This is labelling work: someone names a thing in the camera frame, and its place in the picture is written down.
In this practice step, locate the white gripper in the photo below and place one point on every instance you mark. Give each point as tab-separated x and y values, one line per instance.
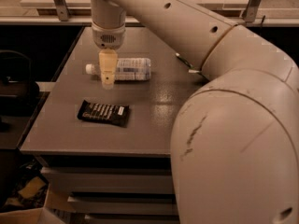
107	37

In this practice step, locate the clear plastic water bottle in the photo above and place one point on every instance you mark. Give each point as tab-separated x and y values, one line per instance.
128	69

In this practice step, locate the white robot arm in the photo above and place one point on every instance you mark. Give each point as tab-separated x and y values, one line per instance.
234	143

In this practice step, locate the black snack bar wrapper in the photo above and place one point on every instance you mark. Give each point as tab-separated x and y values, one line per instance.
106	114

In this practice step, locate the green chip bag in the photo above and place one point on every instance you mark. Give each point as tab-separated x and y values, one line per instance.
191	69

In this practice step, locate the grey drawer cabinet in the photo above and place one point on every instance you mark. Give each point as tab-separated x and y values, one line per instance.
112	174

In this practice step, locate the black chair left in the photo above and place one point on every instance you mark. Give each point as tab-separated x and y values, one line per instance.
18	89

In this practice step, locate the yellow sponge on floor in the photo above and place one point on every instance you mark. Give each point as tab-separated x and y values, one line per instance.
33	188

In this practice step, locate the cardboard box bottom left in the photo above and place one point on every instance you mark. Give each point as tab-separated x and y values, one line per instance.
56	210

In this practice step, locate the metal railing frame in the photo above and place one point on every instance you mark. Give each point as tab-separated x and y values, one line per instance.
280	12

